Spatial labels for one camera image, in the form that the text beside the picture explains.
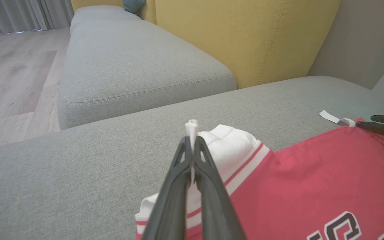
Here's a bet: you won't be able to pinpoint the red jersey white sleeves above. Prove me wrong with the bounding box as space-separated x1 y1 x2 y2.
135 110 384 240

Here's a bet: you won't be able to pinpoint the teal throw pillow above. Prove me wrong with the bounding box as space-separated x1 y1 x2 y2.
123 0 146 16

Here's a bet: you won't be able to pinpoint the grey curtain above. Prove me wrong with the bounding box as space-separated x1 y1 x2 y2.
0 0 74 36

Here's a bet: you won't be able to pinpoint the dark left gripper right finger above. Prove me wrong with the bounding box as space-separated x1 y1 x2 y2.
193 136 248 240

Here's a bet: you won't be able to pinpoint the grey sofa chaise cushion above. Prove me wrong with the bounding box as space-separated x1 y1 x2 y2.
0 76 384 240

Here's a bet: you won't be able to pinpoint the grey sofa seat cushion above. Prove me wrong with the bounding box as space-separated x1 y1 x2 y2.
70 5 143 30
58 18 238 131

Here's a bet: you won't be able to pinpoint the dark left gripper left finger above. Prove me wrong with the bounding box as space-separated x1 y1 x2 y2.
141 136 193 240

